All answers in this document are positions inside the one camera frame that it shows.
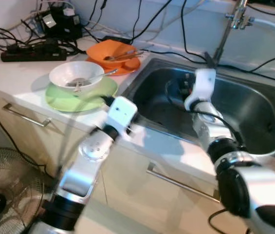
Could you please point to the orange plate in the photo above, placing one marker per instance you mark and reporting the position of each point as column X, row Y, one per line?
column 127, row 69

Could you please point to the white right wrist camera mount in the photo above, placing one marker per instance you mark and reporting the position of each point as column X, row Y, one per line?
column 205, row 85

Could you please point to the black charger box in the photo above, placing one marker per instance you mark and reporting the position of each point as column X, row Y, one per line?
column 64, row 27

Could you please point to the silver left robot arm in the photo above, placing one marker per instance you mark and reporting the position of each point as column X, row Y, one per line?
column 86, row 151

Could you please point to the light green plate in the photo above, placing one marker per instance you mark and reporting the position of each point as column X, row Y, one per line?
column 79, row 103

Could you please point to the orange bowl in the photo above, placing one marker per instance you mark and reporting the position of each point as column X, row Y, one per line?
column 103, row 48

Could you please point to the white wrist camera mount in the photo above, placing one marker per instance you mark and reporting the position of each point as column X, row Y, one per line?
column 205, row 85
column 122, row 112

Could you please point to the long thin metal spoon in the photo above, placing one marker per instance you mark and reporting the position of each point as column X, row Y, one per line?
column 81, row 82

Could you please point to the stainless steel sink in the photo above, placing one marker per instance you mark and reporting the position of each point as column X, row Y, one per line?
column 254, row 112

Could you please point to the black power strip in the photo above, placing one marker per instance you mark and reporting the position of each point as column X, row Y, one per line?
column 30, row 53

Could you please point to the metal sink faucet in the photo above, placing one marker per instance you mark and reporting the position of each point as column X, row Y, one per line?
column 226, row 39

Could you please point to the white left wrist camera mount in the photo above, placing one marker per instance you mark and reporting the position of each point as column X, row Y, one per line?
column 122, row 112

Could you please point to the black floor fan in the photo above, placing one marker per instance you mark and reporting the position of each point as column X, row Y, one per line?
column 1, row 185

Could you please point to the white bowl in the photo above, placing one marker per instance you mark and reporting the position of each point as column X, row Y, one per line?
column 62, row 73

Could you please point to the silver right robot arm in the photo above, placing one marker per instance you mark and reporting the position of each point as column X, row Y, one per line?
column 264, row 185

